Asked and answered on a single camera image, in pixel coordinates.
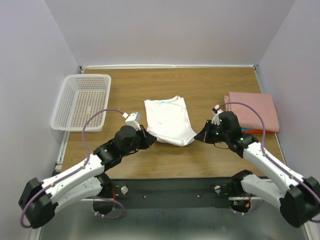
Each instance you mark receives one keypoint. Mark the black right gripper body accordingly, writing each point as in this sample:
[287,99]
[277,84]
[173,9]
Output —
[207,132]

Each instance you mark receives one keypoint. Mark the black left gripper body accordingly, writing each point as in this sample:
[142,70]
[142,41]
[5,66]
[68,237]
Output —
[144,137]

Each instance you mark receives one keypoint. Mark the white t shirt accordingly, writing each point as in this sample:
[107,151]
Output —
[169,122]

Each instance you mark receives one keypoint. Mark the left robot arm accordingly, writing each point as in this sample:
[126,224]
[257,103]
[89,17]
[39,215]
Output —
[41,200]

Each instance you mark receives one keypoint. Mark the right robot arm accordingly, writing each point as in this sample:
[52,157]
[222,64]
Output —
[296,197]

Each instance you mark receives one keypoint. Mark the red folded t shirt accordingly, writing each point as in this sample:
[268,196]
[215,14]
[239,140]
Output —
[259,131]

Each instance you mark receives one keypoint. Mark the pink folded t shirt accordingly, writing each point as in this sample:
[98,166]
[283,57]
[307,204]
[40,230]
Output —
[253,110]

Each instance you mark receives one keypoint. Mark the white plastic basket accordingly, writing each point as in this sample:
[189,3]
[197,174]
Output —
[81,96]

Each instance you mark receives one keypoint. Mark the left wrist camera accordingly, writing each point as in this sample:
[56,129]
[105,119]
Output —
[132,120]

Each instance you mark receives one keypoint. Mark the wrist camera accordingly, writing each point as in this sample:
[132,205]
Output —
[132,120]
[216,111]

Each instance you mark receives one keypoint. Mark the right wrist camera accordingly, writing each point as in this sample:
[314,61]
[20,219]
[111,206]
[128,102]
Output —
[216,111]

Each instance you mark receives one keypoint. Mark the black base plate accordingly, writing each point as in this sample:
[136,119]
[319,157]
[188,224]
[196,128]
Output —
[173,193]

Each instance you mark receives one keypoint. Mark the aluminium frame rail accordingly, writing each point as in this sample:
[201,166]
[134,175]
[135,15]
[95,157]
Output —
[78,222]

